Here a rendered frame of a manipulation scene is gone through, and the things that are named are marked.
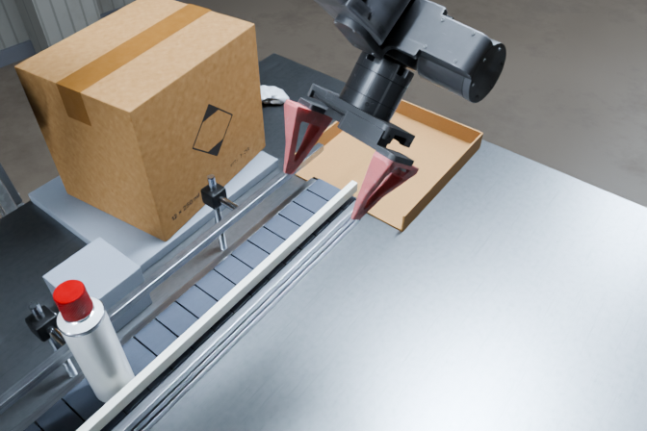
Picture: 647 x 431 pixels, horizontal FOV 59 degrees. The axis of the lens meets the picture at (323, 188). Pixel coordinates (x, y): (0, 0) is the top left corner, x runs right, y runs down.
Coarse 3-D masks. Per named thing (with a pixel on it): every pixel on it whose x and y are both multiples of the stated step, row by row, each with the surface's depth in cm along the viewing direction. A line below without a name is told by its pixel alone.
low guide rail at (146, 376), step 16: (352, 192) 99; (336, 208) 96; (304, 224) 92; (320, 224) 94; (288, 240) 89; (272, 256) 87; (256, 272) 84; (240, 288) 82; (224, 304) 80; (208, 320) 79; (192, 336) 77; (176, 352) 76; (144, 368) 73; (160, 368) 74; (128, 384) 72; (144, 384) 73; (112, 400) 70; (128, 400) 71; (96, 416) 69; (112, 416) 70
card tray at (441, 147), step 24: (408, 120) 125; (432, 120) 123; (336, 144) 119; (360, 144) 119; (432, 144) 119; (456, 144) 119; (312, 168) 114; (336, 168) 114; (360, 168) 114; (432, 168) 114; (456, 168) 112; (408, 192) 109; (432, 192) 106; (384, 216) 104; (408, 216) 101
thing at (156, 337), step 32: (320, 192) 102; (288, 224) 96; (256, 256) 91; (288, 256) 91; (192, 288) 87; (224, 288) 87; (256, 288) 87; (160, 320) 82; (192, 320) 82; (224, 320) 82; (128, 352) 79; (160, 352) 79; (192, 352) 79; (64, 416) 72
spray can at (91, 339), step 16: (64, 288) 61; (80, 288) 61; (64, 304) 60; (80, 304) 61; (96, 304) 65; (64, 320) 63; (80, 320) 63; (96, 320) 63; (64, 336) 63; (80, 336) 63; (96, 336) 64; (112, 336) 67; (80, 352) 65; (96, 352) 65; (112, 352) 67; (96, 368) 67; (112, 368) 69; (128, 368) 72; (96, 384) 70; (112, 384) 70
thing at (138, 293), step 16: (320, 144) 99; (304, 160) 96; (288, 176) 94; (256, 192) 90; (240, 208) 88; (224, 224) 85; (208, 240) 83; (176, 256) 81; (192, 256) 82; (160, 272) 78; (144, 288) 77; (128, 304) 75; (112, 320) 74; (64, 352) 70; (48, 368) 68; (16, 384) 67; (32, 384) 67; (0, 400) 65; (16, 400) 66
